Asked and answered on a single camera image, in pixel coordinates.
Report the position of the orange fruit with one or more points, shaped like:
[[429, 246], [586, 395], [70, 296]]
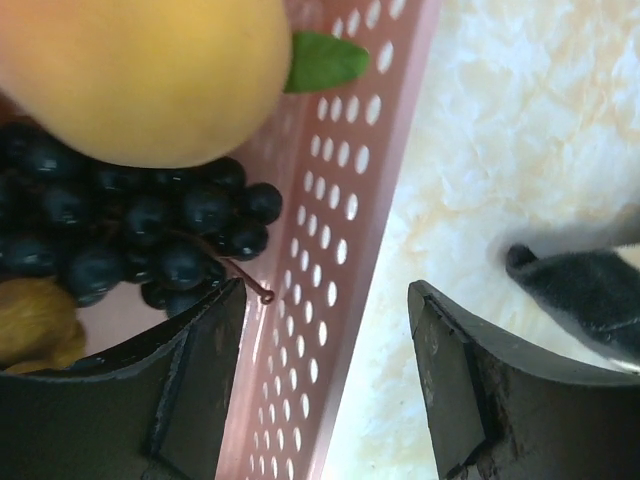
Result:
[[158, 84]]

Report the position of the black pillow cream flowers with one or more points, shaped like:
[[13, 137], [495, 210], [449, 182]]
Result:
[[593, 295]]

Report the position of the pink plastic basket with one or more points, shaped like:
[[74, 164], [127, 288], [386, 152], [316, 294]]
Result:
[[261, 392]]

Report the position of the brown longan bunch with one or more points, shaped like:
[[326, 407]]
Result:
[[40, 328]]

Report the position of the dark grape bunch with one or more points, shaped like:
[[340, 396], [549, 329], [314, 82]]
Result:
[[90, 226]]

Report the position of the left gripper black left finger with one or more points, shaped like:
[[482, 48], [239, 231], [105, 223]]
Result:
[[152, 407]]

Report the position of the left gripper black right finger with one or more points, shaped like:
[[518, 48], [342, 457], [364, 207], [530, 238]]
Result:
[[501, 407]]

